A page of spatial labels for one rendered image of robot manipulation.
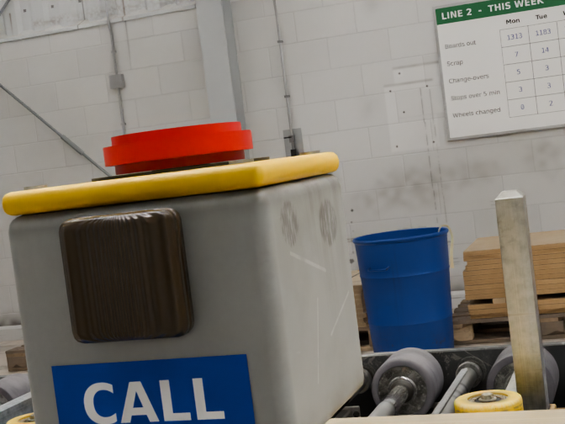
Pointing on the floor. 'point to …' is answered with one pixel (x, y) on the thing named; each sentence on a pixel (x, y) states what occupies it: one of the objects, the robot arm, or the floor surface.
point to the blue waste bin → (407, 288)
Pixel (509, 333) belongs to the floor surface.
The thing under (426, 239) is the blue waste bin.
